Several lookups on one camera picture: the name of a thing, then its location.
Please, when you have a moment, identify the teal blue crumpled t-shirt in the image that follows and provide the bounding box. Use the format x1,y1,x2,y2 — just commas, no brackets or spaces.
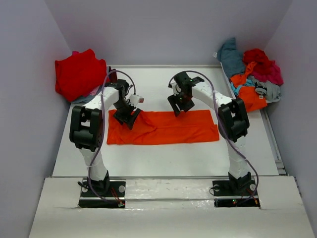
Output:
216,37,246,79

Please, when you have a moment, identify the folded red t-shirt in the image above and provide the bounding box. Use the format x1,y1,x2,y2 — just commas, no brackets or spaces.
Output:
54,49,107,102

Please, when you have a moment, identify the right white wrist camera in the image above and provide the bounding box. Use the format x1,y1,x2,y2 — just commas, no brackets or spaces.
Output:
168,82,181,95

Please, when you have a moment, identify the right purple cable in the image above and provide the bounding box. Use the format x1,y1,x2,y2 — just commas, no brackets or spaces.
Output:
168,70,260,206

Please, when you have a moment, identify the red crumpled t-shirt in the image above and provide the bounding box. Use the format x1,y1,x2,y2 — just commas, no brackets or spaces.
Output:
242,48,272,74

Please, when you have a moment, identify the folded pink t-shirt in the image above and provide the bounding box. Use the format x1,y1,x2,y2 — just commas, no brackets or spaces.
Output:
89,86,102,96

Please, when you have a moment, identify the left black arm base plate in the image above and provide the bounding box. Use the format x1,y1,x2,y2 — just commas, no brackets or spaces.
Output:
77,179,126,209

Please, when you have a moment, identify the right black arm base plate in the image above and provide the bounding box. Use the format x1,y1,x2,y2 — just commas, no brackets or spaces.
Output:
209,180,261,208

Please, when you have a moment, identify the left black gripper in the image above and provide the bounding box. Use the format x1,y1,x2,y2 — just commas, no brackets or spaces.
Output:
113,100,141,130

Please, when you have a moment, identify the orange t-shirt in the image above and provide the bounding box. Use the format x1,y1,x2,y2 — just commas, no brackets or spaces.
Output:
230,62,267,112
106,110,219,145

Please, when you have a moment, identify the folded maroon t-shirt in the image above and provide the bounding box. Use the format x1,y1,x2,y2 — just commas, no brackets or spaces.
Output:
107,66,118,83

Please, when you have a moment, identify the cyan crumpled t-shirt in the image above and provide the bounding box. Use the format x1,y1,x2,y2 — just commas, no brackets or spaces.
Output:
230,79,255,96

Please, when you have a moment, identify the purple cable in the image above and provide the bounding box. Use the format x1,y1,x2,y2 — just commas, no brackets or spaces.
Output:
168,70,260,206
88,70,137,207

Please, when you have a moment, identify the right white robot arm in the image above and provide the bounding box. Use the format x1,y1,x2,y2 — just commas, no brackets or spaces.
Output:
167,70,252,195

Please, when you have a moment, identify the grey crumpled t-shirt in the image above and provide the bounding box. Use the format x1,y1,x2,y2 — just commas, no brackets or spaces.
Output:
248,75,281,103

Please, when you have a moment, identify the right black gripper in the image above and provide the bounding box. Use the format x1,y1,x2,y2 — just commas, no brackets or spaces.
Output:
167,91,194,117

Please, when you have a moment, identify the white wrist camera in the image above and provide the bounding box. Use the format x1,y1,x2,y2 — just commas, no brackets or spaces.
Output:
168,82,181,95
128,94,144,107

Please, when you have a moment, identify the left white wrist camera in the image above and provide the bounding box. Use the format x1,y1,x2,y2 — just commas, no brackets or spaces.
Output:
128,94,144,107

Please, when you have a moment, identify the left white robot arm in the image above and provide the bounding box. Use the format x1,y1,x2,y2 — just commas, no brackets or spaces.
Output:
69,79,144,196

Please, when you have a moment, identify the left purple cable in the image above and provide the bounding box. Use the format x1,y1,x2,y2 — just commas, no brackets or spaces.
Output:
88,70,137,207

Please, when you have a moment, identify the folded light blue t-shirt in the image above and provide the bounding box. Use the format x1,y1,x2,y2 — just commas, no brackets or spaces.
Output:
72,95,95,104

